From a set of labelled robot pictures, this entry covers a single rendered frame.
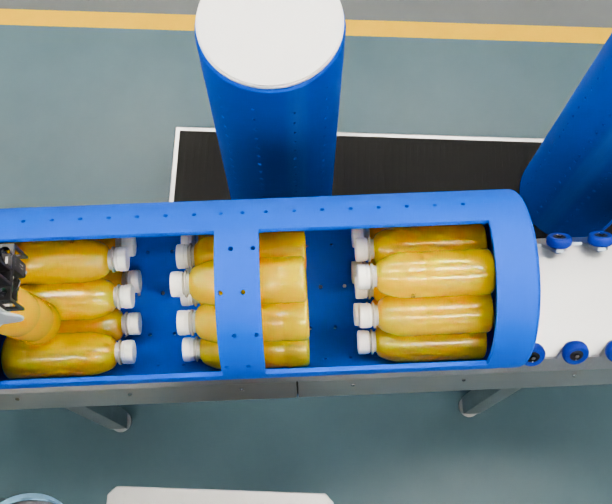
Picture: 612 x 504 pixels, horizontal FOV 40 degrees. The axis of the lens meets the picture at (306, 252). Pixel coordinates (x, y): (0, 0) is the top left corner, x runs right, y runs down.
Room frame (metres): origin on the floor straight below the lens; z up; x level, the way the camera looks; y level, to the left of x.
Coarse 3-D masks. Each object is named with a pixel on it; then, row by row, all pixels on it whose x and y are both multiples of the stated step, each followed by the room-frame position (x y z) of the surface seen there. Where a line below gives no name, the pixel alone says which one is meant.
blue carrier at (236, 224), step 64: (448, 192) 0.49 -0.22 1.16; (512, 192) 0.49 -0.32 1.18; (256, 256) 0.36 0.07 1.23; (320, 256) 0.44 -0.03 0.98; (512, 256) 0.36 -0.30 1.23; (256, 320) 0.27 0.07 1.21; (320, 320) 0.33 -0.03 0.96; (512, 320) 0.28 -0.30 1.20; (0, 384) 0.19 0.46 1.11; (64, 384) 0.19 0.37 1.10
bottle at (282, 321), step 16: (272, 304) 0.31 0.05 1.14; (288, 304) 0.31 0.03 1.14; (304, 304) 0.31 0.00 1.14; (192, 320) 0.29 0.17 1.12; (208, 320) 0.29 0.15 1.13; (272, 320) 0.29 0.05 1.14; (288, 320) 0.29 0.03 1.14; (304, 320) 0.29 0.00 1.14; (208, 336) 0.27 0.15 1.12; (272, 336) 0.27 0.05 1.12; (288, 336) 0.27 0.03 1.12; (304, 336) 0.27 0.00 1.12
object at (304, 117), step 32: (224, 96) 0.77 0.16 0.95; (256, 96) 0.74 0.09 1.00; (288, 96) 0.75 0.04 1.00; (320, 96) 0.78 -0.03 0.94; (224, 128) 0.78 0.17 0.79; (256, 128) 0.74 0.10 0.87; (288, 128) 0.75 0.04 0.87; (320, 128) 0.78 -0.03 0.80; (224, 160) 0.82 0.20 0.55; (256, 160) 0.75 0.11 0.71; (288, 160) 0.74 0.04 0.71; (320, 160) 0.78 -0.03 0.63; (256, 192) 0.75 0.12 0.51; (288, 192) 0.74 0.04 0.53; (320, 192) 0.79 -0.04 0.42
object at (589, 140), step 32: (608, 64) 0.89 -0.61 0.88; (576, 96) 0.93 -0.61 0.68; (608, 96) 0.84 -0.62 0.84; (576, 128) 0.86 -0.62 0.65; (608, 128) 0.81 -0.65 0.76; (544, 160) 0.89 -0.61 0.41; (576, 160) 0.82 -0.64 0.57; (608, 160) 0.78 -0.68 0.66; (544, 192) 0.83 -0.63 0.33; (576, 192) 0.78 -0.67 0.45; (608, 192) 0.76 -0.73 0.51; (544, 224) 0.79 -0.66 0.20; (576, 224) 0.76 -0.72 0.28; (608, 224) 0.79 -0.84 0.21
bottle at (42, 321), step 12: (24, 300) 0.29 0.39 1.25; (36, 300) 0.30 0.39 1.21; (12, 312) 0.27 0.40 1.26; (24, 312) 0.27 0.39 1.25; (36, 312) 0.28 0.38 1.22; (48, 312) 0.29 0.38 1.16; (12, 324) 0.25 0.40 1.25; (24, 324) 0.26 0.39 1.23; (36, 324) 0.27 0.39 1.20; (48, 324) 0.28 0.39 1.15; (60, 324) 0.29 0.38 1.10; (12, 336) 0.25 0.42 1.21; (24, 336) 0.25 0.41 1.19; (36, 336) 0.26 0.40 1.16; (48, 336) 0.26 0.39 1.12
